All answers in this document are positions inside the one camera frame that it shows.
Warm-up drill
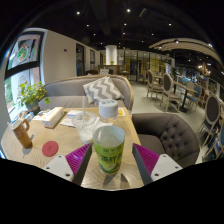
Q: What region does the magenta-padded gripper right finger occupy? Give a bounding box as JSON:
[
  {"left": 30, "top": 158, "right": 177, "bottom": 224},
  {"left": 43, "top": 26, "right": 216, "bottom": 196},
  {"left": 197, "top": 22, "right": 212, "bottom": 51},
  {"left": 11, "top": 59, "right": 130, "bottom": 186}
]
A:
[{"left": 132, "top": 143, "right": 183, "bottom": 186}]

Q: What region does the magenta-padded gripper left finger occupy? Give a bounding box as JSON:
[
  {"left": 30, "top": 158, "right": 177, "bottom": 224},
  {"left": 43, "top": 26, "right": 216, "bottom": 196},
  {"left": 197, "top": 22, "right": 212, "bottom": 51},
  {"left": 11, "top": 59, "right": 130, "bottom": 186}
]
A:
[{"left": 42, "top": 143, "right": 93, "bottom": 186}]

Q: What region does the green-labelled clear drink bottle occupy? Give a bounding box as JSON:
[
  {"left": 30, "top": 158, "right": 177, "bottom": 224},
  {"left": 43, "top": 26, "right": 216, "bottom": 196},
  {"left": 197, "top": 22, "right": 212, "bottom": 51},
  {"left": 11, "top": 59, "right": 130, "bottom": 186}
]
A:
[{"left": 92, "top": 98, "right": 127, "bottom": 176}]

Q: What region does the clear plastic cup with straw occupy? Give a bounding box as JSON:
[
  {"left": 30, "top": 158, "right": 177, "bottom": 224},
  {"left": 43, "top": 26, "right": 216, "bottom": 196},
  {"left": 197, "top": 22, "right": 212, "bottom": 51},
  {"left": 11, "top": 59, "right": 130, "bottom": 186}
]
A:
[{"left": 72, "top": 96, "right": 98, "bottom": 145}]

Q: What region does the grey tufted armchair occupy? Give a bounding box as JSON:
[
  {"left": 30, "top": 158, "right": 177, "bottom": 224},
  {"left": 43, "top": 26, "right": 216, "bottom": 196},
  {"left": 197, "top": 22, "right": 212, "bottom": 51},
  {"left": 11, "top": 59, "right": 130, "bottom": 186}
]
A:
[{"left": 131, "top": 112, "right": 201, "bottom": 169}]

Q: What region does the flat round red coaster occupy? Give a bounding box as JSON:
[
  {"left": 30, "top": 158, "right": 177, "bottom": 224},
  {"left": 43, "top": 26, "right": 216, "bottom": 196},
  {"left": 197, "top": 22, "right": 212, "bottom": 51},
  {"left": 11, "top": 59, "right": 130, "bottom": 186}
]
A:
[{"left": 41, "top": 140, "right": 60, "bottom": 158}]

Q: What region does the white printed paper slip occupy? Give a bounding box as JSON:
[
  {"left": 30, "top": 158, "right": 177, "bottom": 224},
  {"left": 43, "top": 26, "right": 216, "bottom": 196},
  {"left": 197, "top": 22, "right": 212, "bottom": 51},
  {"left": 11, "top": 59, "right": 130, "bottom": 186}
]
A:
[{"left": 59, "top": 116, "right": 79, "bottom": 128}]

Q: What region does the white blue packet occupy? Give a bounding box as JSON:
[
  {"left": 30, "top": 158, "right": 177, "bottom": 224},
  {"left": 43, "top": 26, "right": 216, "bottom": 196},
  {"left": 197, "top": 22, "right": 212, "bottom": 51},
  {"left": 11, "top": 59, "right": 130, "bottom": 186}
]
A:
[{"left": 66, "top": 109, "right": 84, "bottom": 120}]

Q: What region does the tissue box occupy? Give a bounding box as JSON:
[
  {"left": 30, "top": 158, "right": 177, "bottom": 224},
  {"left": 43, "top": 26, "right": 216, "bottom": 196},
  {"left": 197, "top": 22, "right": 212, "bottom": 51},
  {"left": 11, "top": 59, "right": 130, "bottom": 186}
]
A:
[{"left": 41, "top": 106, "right": 65, "bottom": 129}]

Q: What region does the yellow table card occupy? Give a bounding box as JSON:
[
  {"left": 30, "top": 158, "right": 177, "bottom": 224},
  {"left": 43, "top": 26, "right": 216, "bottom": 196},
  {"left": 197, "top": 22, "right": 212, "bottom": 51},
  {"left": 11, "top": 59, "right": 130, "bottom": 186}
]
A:
[{"left": 117, "top": 107, "right": 127, "bottom": 118}]

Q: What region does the brown ceramic mug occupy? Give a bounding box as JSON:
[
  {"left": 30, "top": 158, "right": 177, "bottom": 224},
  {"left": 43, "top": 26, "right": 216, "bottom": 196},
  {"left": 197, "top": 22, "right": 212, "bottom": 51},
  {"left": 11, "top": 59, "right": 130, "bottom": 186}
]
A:
[{"left": 7, "top": 118, "right": 33, "bottom": 150}]

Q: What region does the grey white chevron cushion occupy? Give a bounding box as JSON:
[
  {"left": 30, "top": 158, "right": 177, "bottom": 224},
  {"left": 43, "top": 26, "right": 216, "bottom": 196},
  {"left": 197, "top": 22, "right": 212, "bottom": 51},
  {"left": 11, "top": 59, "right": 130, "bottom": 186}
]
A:
[{"left": 82, "top": 75, "right": 125, "bottom": 105}]

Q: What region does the potted green plant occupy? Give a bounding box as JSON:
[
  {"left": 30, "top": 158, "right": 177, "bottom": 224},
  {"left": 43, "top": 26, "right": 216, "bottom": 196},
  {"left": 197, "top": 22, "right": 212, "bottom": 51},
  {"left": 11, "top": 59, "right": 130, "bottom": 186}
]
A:
[{"left": 16, "top": 80, "right": 50, "bottom": 113}]

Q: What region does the black-framed painted window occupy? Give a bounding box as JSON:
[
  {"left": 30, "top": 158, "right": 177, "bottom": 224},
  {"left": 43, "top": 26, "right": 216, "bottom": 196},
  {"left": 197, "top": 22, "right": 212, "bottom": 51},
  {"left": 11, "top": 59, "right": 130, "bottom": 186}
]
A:
[{"left": 3, "top": 31, "right": 46, "bottom": 118}]

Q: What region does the group of ceiling spotlights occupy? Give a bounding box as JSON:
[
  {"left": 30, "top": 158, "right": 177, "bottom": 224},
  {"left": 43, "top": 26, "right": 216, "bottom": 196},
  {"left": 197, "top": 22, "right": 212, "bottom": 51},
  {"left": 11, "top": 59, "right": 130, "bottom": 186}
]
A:
[{"left": 74, "top": 8, "right": 214, "bottom": 48}]

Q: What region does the grey sofa with wooden frame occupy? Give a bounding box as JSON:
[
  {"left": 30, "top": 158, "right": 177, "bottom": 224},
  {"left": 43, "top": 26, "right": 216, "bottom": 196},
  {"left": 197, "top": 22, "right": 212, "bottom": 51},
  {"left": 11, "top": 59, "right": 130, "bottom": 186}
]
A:
[{"left": 38, "top": 73, "right": 135, "bottom": 112}]

